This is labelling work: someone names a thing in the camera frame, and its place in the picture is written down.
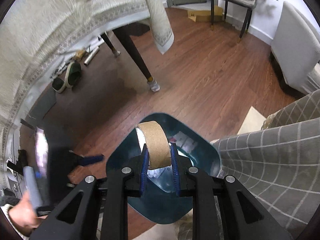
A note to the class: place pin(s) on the beige tablecloth side table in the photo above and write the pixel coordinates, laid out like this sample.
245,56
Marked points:
38,35

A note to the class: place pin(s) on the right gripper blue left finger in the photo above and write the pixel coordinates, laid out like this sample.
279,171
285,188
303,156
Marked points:
76,216

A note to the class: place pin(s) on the silver rolled tube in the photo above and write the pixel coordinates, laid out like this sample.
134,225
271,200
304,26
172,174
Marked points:
91,55

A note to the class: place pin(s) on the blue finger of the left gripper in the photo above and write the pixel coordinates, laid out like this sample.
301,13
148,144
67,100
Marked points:
90,160

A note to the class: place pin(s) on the dark table leg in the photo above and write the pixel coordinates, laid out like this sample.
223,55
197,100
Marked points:
124,38
105,38

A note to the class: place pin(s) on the green white slipper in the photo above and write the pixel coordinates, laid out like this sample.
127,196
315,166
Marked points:
73,74
58,85

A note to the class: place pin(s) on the grey armchair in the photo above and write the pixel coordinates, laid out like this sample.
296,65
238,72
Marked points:
295,47

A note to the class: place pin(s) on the front dark table leg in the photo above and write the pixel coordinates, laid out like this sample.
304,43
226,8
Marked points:
124,38

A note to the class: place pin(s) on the brown tape roll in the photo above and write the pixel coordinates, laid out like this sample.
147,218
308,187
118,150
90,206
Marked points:
152,135

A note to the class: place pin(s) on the rear dark table leg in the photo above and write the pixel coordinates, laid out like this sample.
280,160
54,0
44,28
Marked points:
105,38

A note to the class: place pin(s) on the grey dining chair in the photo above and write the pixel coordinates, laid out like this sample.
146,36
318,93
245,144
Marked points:
237,12

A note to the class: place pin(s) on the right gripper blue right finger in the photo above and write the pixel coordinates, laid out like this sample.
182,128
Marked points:
222,208

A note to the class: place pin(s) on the person left hand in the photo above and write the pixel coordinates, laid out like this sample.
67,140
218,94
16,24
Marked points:
23,217

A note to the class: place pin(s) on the grey checked round tablecloth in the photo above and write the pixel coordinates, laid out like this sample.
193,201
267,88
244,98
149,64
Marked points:
279,165

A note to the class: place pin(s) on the cardboard box on floor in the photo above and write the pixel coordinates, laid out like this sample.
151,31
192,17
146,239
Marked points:
205,15

